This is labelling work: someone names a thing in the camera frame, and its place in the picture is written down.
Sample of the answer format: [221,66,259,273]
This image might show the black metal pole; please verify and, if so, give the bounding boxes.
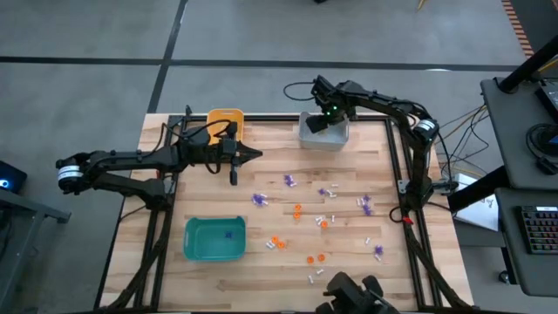
[498,37,558,93]
[447,165,509,214]

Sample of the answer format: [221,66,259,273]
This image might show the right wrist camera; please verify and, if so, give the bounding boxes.
[310,74,336,104]

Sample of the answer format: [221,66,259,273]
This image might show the grey metal cart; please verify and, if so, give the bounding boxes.
[0,187,73,314]

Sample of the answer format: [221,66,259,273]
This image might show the black headphones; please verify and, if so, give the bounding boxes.
[525,123,558,175]

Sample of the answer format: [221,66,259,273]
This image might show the black laptop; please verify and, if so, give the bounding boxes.
[534,82,558,123]

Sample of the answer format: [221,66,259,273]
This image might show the teal plastic bin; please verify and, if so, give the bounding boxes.
[182,215,248,263]

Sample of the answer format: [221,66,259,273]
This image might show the white paper sheet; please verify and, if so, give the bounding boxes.
[455,194,500,232]

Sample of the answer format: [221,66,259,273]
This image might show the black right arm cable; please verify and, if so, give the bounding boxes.
[282,80,316,103]

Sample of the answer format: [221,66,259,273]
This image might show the grey desk top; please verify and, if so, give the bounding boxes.
[494,187,558,298]
[480,77,558,191]

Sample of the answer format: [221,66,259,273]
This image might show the black device with blue light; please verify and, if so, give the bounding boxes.
[0,160,28,195]

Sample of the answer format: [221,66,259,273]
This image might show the black blocky device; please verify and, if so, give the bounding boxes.
[316,270,400,314]

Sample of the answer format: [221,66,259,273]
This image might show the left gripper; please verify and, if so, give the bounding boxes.
[220,139,263,186]

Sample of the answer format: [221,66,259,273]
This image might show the orange plastic bin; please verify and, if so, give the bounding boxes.
[205,108,246,147]

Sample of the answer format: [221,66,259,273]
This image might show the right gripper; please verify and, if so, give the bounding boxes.
[306,99,352,134]

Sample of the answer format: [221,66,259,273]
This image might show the black computer keyboard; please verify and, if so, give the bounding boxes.
[518,204,558,256]

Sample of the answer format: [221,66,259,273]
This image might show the grey plastic bin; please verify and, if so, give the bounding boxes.
[297,111,350,153]

